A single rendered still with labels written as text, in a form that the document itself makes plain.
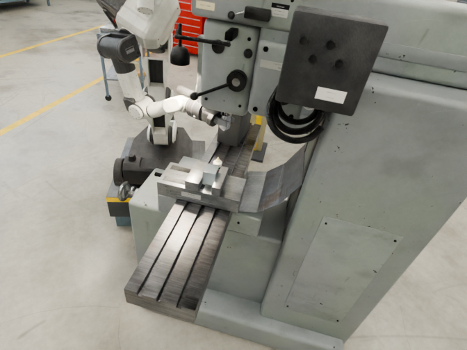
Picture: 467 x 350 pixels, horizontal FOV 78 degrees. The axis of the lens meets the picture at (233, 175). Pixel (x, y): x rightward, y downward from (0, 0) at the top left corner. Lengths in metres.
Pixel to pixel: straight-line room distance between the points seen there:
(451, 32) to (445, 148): 0.32
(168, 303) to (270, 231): 0.66
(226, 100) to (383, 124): 0.53
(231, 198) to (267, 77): 0.48
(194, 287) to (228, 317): 0.83
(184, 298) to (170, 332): 1.01
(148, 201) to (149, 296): 0.66
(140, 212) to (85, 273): 0.84
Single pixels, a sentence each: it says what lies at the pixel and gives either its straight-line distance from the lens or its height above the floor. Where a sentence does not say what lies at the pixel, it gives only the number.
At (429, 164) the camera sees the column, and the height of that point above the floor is 1.36.
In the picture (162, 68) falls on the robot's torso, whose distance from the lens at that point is 1.86.
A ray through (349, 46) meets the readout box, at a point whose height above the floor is 1.67.
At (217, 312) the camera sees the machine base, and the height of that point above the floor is 0.20.
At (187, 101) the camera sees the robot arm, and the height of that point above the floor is 1.26.
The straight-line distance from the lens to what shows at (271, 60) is 1.00.
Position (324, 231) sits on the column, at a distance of 1.22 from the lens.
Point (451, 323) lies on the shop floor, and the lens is 2.64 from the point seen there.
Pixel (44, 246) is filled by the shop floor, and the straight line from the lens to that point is 2.50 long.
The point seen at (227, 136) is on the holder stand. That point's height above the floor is 1.01.
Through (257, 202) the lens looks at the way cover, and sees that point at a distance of 1.34.
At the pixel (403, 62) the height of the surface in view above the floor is 1.61.
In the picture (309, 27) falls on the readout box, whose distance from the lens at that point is 0.72.
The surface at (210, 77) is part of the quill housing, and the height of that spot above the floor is 1.44.
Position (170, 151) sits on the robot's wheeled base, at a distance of 2.22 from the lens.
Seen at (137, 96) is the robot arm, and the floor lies 1.21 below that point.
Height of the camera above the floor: 1.81
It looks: 38 degrees down
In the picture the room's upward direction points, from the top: 9 degrees clockwise
